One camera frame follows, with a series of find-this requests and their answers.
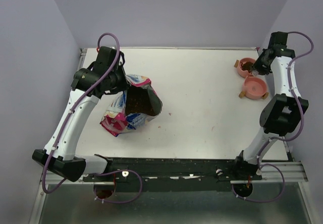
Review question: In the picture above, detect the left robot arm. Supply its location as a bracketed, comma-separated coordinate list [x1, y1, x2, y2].
[32, 46, 130, 182]

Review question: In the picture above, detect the cat food bag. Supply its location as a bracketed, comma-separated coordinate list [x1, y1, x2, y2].
[100, 74, 163, 137]

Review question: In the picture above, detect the brown kibble in bowl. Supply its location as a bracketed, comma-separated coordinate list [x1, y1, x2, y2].
[240, 61, 253, 73]

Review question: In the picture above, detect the clear plastic scoop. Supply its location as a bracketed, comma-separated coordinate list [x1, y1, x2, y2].
[251, 69, 259, 77]

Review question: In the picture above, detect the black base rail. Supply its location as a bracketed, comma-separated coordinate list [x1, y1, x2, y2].
[83, 157, 262, 192]

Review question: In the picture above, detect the aluminium frame rail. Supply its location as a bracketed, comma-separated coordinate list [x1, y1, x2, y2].
[44, 162, 308, 185]

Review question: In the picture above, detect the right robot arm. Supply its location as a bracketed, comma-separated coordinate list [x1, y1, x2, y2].
[232, 31, 309, 180]

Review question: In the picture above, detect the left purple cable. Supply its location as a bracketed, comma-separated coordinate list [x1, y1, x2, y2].
[41, 33, 121, 194]

